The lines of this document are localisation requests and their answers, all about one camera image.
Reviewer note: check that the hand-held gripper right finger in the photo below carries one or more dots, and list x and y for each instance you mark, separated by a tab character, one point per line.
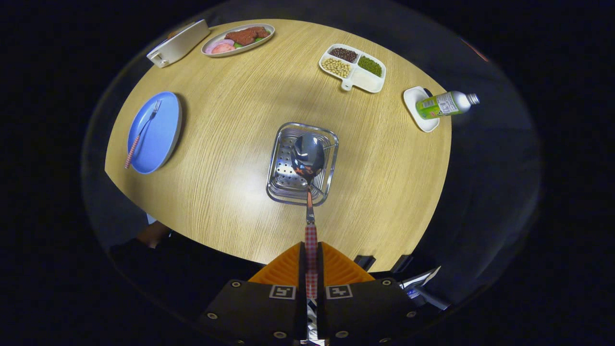
360	307

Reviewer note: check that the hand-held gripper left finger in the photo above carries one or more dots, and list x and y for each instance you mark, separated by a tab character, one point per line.
269	307

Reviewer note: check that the metal draining basket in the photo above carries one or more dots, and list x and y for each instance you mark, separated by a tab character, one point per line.
283	182

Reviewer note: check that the small white dish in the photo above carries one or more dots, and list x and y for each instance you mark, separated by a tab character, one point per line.
427	124

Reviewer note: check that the blue round plate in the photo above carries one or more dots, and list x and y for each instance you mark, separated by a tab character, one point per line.
163	134

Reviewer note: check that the green label drink bottle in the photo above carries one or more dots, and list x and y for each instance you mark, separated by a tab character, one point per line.
444	104

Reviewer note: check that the white divided tray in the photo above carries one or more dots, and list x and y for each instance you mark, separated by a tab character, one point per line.
367	81

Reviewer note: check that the pile of yellow soybeans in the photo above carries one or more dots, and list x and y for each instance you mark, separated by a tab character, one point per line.
337	67

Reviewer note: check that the pile of green beans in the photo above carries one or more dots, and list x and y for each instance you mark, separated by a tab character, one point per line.
370	66

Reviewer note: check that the pile of dark red beans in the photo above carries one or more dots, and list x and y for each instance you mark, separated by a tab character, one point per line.
343	54

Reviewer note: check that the white oval plate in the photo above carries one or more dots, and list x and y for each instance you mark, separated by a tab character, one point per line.
247	48

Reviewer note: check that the pink ham slices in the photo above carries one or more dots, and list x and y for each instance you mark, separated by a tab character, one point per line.
222	47

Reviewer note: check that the brown meat slice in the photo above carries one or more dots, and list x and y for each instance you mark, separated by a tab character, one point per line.
245	36

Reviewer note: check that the white toaster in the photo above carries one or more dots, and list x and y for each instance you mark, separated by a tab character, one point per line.
180	43

